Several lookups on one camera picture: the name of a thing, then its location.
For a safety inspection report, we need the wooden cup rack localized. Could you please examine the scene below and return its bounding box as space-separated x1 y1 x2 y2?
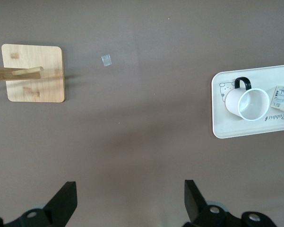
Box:
0 44 66 104

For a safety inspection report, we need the clear tape piece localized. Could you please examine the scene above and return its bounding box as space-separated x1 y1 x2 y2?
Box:
101 53 113 68

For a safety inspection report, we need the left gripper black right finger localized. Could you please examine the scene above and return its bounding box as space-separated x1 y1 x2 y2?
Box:
184 180 230 227

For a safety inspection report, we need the blue white milk carton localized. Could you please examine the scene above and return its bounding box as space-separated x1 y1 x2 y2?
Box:
269 85 284 113

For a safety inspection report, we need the white mug black handle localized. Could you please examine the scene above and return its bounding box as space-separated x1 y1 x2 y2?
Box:
224 77 271 122

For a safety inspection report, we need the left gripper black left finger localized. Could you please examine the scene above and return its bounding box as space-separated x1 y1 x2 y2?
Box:
4 181 78 227

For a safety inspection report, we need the white rabbit print tray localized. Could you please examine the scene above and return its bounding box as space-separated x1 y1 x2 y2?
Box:
211 63 284 140

